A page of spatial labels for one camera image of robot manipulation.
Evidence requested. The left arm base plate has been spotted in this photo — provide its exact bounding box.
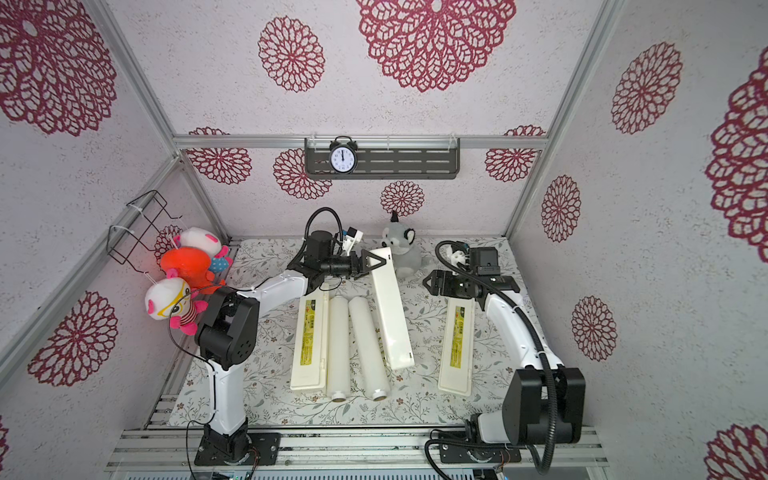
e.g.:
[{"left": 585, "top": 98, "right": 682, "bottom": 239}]
[{"left": 193, "top": 432, "right": 282, "bottom": 467}]

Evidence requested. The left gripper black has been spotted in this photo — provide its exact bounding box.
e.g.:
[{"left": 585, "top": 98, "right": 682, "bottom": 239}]
[{"left": 323, "top": 248, "right": 388, "bottom": 282}]

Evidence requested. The black alarm clock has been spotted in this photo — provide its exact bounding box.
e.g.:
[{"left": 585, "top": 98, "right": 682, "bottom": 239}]
[{"left": 329, "top": 135, "right": 358, "bottom": 174}]

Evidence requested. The cream dispenser lid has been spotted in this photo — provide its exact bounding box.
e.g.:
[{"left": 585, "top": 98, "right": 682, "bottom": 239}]
[{"left": 438, "top": 298, "right": 475, "bottom": 396}]

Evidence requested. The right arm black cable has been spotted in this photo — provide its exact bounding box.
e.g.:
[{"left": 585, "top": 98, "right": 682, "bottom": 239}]
[{"left": 424, "top": 239, "right": 559, "bottom": 478}]

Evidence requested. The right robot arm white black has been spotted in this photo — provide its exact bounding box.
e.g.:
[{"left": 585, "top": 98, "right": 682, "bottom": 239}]
[{"left": 423, "top": 240, "right": 586, "bottom": 448}]

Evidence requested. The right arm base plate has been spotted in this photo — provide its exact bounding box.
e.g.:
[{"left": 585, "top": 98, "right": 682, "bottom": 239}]
[{"left": 433, "top": 432, "right": 522, "bottom": 465}]

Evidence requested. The white pink plush top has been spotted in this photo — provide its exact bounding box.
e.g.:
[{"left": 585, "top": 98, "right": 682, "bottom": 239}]
[{"left": 173, "top": 227, "right": 229, "bottom": 259}]

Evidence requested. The black wire basket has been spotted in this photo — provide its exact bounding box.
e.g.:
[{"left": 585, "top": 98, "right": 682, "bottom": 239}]
[{"left": 105, "top": 189, "right": 182, "bottom": 273}]

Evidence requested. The grey plush toy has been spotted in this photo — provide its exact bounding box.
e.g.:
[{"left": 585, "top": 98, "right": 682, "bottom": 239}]
[{"left": 382, "top": 211, "right": 423, "bottom": 280}]

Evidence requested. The floral table mat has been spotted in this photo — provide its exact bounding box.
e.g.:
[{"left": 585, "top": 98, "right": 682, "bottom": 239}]
[{"left": 167, "top": 237, "right": 546, "bottom": 427}]

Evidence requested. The cream dispenser base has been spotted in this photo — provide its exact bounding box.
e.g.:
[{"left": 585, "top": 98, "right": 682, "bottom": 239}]
[{"left": 369, "top": 247, "right": 415, "bottom": 371}]

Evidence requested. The plastic wrap roll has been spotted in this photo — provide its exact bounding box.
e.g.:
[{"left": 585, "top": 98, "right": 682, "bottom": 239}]
[
  {"left": 327, "top": 296, "right": 351, "bottom": 403},
  {"left": 349, "top": 297, "right": 390, "bottom": 401}
]

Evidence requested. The grey wall shelf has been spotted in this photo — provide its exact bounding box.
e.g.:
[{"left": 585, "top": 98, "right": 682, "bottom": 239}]
[{"left": 304, "top": 137, "right": 461, "bottom": 180}]

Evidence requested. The red plush toy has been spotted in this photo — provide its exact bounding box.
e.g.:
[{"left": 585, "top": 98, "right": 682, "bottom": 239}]
[{"left": 157, "top": 247, "right": 226, "bottom": 296}]

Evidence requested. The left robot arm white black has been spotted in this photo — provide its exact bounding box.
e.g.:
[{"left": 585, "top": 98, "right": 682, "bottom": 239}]
[{"left": 195, "top": 231, "right": 396, "bottom": 456}]

